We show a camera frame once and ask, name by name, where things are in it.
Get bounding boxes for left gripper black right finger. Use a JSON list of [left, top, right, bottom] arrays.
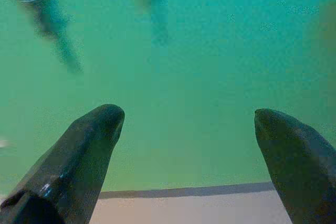
[[254, 108, 336, 224]]

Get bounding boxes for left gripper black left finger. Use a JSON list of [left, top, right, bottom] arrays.
[[0, 103, 125, 224]]

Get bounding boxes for green hook board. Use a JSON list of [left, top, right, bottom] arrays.
[[0, 0, 336, 193]]

